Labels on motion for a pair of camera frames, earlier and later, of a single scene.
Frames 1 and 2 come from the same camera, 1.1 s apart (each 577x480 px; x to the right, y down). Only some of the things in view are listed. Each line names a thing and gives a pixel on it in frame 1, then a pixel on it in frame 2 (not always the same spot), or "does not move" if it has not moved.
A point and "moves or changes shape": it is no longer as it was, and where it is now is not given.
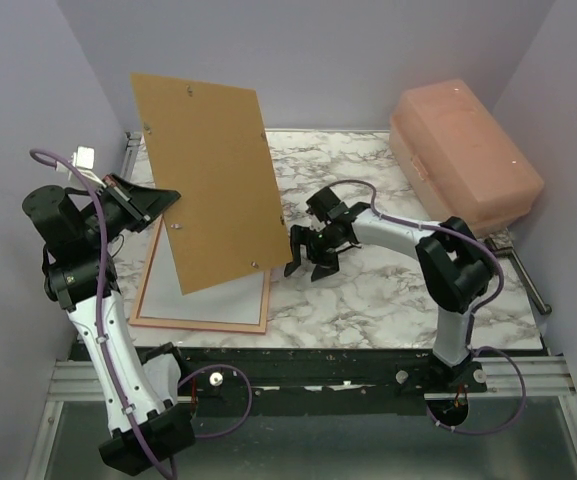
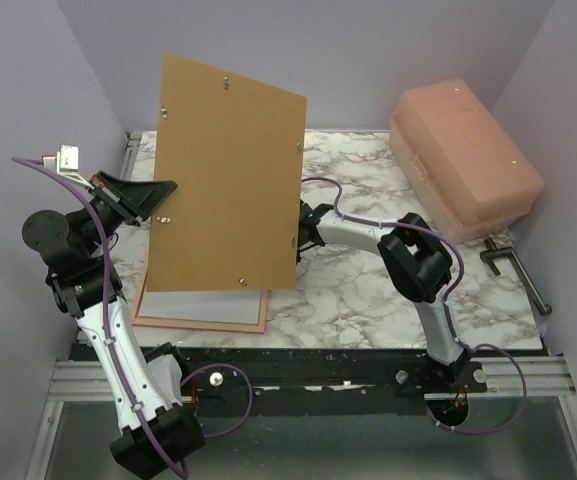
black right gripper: x=325 y=266 to x=298 y=260
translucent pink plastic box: x=458 y=160 does not move
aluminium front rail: x=78 y=380 does not move
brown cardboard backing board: x=207 y=143 moves or changes shape
